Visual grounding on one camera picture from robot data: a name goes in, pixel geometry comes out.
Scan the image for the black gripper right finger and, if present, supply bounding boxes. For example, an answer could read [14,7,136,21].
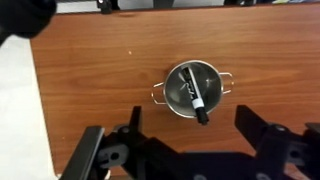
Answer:
[234,104,320,180]

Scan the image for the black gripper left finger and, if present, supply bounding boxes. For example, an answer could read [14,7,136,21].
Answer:
[59,105,152,180]

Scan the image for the black and white marker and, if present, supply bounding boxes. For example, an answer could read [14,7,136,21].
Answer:
[181,66,211,126]

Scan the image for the small steel pot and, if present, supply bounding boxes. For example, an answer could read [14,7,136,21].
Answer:
[150,59,235,120]

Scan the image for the black table edge clamp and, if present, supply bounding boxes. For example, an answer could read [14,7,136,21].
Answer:
[95,0,122,15]

